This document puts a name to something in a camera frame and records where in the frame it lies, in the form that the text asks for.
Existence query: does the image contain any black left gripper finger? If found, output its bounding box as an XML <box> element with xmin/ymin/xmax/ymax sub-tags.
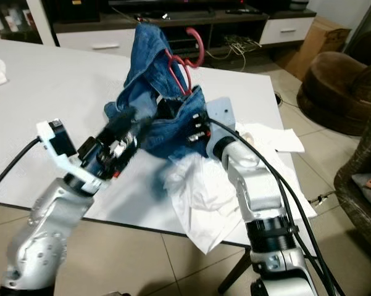
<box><xmin>128</xmin><ymin>120</ymin><xmax>154</xmax><ymax>149</ymax></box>
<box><xmin>100</xmin><ymin>111</ymin><xmax>140</xmax><ymax>138</ymax></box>

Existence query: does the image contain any blue denim garment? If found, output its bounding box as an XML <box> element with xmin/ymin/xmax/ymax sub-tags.
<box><xmin>104</xmin><ymin>23</ymin><xmax>224</xmax><ymax>162</ymax></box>

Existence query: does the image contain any white printed t-shirt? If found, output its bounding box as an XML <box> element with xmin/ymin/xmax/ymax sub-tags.
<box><xmin>164</xmin><ymin>123</ymin><xmax>308</xmax><ymax>255</ymax></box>

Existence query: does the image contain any red plastic hanger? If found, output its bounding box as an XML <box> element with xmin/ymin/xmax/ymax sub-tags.
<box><xmin>164</xmin><ymin>27</ymin><xmax>206</xmax><ymax>98</ymax></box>

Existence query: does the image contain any grey folding table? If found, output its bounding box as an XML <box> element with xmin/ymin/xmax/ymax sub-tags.
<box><xmin>0</xmin><ymin>40</ymin><xmax>317</xmax><ymax>295</ymax></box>

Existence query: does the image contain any dark TV stand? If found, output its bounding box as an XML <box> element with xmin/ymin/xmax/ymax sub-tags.
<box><xmin>43</xmin><ymin>0</ymin><xmax>317</xmax><ymax>57</ymax></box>

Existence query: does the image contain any black speaker box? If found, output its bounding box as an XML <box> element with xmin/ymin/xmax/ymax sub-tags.
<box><xmin>52</xmin><ymin>0</ymin><xmax>96</xmax><ymax>24</ymax></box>

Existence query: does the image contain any white glass door cabinet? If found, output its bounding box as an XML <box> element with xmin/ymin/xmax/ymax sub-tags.
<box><xmin>0</xmin><ymin>0</ymin><xmax>57</xmax><ymax>45</ymax></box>

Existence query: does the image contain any brown round pouf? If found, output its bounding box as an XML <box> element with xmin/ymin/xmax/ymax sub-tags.
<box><xmin>296</xmin><ymin>51</ymin><xmax>371</xmax><ymax>138</ymax></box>

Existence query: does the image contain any brown cardboard box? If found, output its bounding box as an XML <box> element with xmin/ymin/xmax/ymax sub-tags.
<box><xmin>275</xmin><ymin>15</ymin><xmax>351</xmax><ymax>79</ymax></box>

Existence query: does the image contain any dark wicker chair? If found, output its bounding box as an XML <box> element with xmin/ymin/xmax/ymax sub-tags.
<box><xmin>333</xmin><ymin>92</ymin><xmax>371</xmax><ymax>240</ymax></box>

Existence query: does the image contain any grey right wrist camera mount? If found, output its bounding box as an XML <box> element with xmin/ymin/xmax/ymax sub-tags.
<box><xmin>205</xmin><ymin>97</ymin><xmax>240</xmax><ymax>147</ymax></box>

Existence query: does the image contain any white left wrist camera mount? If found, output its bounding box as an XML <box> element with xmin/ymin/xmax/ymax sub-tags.
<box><xmin>36</xmin><ymin>120</ymin><xmax>107</xmax><ymax>193</ymax></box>

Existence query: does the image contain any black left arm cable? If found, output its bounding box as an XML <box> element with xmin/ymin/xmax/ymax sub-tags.
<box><xmin>0</xmin><ymin>136</ymin><xmax>43</xmax><ymax>198</ymax></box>

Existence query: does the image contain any tangled wire bundle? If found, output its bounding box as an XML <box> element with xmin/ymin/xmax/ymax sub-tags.
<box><xmin>207</xmin><ymin>34</ymin><xmax>260</xmax><ymax>62</ymax></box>

